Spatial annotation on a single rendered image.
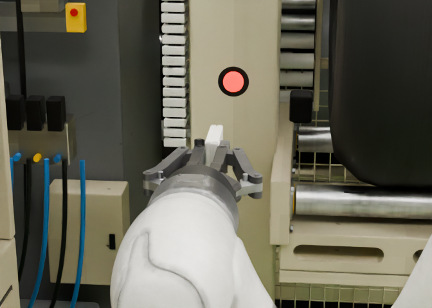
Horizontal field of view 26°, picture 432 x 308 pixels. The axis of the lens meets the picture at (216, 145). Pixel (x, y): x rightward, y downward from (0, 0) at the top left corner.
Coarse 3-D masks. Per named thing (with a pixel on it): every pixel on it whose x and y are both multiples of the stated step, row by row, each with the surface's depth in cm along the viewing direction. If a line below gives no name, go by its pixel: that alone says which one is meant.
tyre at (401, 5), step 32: (352, 0) 115; (384, 0) 111; (416, 0) 110; (352, 32) 116; (384, 32) 112; (416, 32) 111; (352, 64) 117; (384, 64) 114; (416, 64) 113; (352, 96) 120; (384, 96) 116; (416, 96) 115; (352, 128) 124; (384, 128) 120; (416, 128) 119; (352, 160) 130; (384, 160) 125; (416, 160) 124
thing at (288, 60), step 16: (288, 0) 174; (304, 0) 173; (320, 0) 172; (288, 16) 174; (304, 16) 174; (320, 16) 173; (288, 32) 188; (304, 32) 188; (320, 32) 174; (288, 48) 189; (304, 48) 177; (320, 48) 175; (288, 64) 177; (304, 64) 176; (320, 64) 176; (288, 80) 179; (304, 80) 178; (288, 96) 179
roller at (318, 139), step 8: (304, 128) 162; (312, 128) 162; (320, 128) 162; (328, 128) 162; (296, 136) 161; (304, 136) 161; (312, 136) 161; (320, 136) 161; (328, 136) 161; (304, 144) 161; (312, 144) 161; (320, 144) 161; (328, 144) 161; (328, 152) 163
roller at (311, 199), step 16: (304, 192) 135; (320, 192) 135; (336, 192) 134; (352, 192) 134; (368, 192) 134; (384, 192) 134; (400, 192) 134; (416, 192) 134; (304, 208) 135; (320, 208) 135; (336, 208) 134; (352, 208) 134; (368, 208) 134; (384, 208) 134; (400, 208) 133; (416, 208) 133
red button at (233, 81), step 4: (232, 72) 137; (236, 72) 137; (228, 76) 137; (232, 76) 137; (236, 76) 137; (240, 76) 137; (224, 80) 137; (228, 80) 137; (232, 80) 137; (236, 80) 137; (240, 80) 137; (224, 84) 137; (228, 84) 137; (232, 84) 137; (236, 84) 137; (240, 84) 137; (228, 88) 138; (232, 88) 138; (236, 88) 137; (240, 88) 138
